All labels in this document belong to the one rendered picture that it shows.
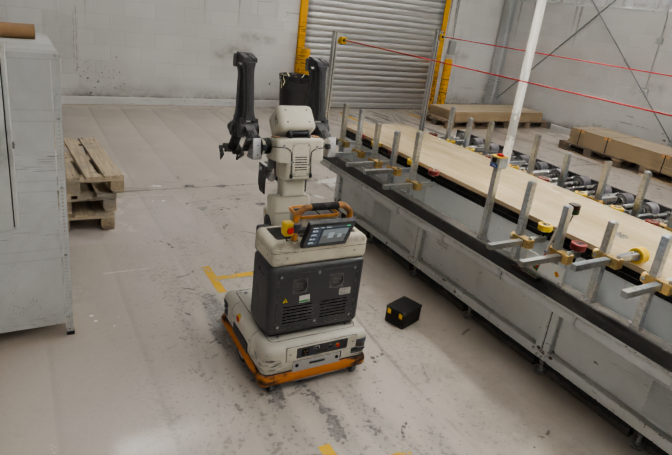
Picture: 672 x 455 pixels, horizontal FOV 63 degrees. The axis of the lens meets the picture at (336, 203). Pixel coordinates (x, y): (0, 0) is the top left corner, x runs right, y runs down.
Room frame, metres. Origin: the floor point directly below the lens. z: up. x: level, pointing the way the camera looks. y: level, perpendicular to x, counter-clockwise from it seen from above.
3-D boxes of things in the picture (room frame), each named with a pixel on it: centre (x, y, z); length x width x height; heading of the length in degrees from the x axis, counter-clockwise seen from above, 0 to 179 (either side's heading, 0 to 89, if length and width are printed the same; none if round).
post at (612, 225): (2.44, -1.30, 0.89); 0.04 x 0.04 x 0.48; 32
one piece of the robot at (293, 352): (2.46, -0.02, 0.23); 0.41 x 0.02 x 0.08; 121
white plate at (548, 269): (2.66, -1.13, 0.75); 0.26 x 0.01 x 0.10; 32
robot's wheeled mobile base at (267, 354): (2.73, 0.17, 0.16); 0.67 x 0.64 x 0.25; 31
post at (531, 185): (2.86, -1.03, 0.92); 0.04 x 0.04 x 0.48; 32
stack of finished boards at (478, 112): (11.05, -2.77, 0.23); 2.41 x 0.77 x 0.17; 123
